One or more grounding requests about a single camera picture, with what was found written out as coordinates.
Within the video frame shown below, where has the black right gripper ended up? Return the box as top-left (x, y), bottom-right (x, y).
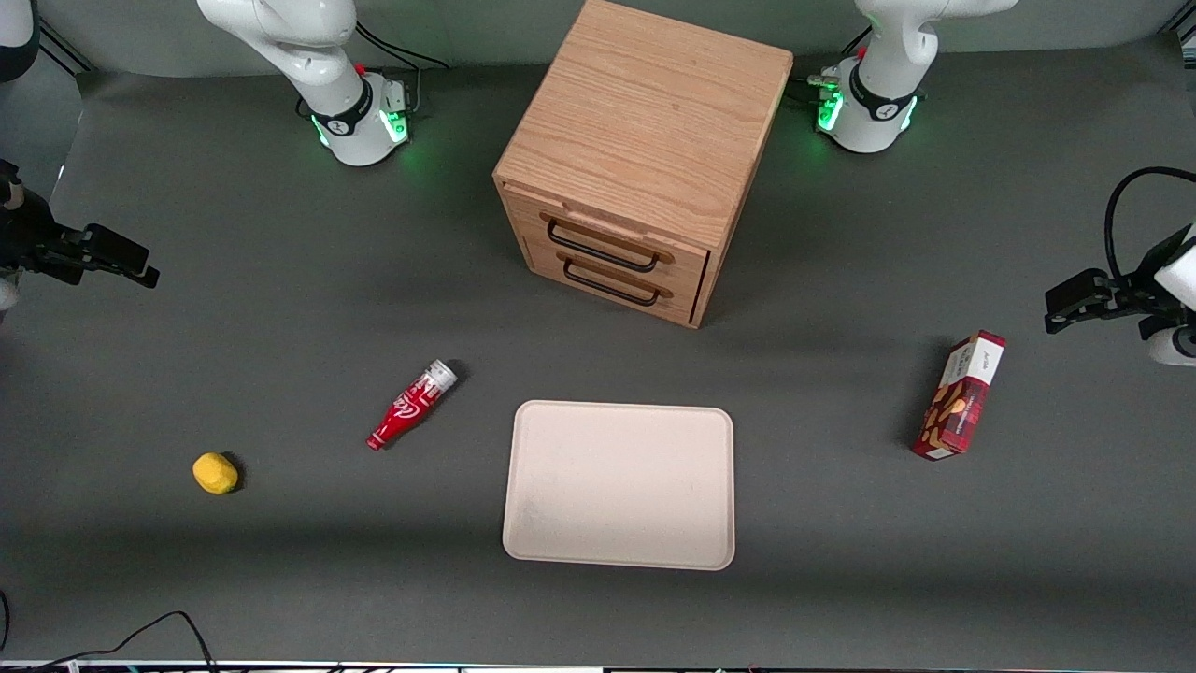
top-left (0, 159), bottom-right (161, 288)

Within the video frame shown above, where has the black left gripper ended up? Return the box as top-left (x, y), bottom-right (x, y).
top-left (1044, 234), bottom-right (1186, 336)

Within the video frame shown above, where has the wooden drawer with handle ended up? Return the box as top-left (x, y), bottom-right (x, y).
top-left (523, 238), bottom-right (705, 325)
top-left (505, 182), bottom-right (712, 291)

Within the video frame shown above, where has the black metal drawer handle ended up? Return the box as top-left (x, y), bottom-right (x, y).
top-left (562, 257), bottom-right (675, 308)
top-left (546, 217), bottom-right (675, 275)

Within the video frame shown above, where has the oak wooden drawer cabinet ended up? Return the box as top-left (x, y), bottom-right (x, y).
top-left (492, 0), bottom-right (795, 330)

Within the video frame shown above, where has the red cookie box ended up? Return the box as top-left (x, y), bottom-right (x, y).
top-left (912, 330), bottom-right (1007, 461)

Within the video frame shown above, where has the yellow lemon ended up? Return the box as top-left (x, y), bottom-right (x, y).
top-left (192, 452), bottom-right (240, 495)

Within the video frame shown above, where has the red cola bottle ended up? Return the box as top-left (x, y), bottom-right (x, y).
top-left (365, 360), bottom-right (460, 452)

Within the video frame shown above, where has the beige plastic tray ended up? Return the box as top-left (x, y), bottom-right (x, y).
top-left (502, 400), bottom-right (736, 572)

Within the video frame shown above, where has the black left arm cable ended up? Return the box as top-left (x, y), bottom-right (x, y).
top-left (1103, 166), bottom-right (1196, 281)

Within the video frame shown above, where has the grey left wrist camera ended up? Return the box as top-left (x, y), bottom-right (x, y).
top-left (1138, 316), bottom-right (1196, 367)

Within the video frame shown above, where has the black frame bar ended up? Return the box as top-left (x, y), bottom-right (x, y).
top-left (36, 19), bottom-right (96, 78)

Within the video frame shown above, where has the black right base cable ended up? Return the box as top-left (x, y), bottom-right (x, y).
top-left (353, 21), bottom-right (450, 71)

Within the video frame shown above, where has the black cable on table edge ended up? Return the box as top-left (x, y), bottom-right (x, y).
top-left (26, 610), bottom-right (221, 673)

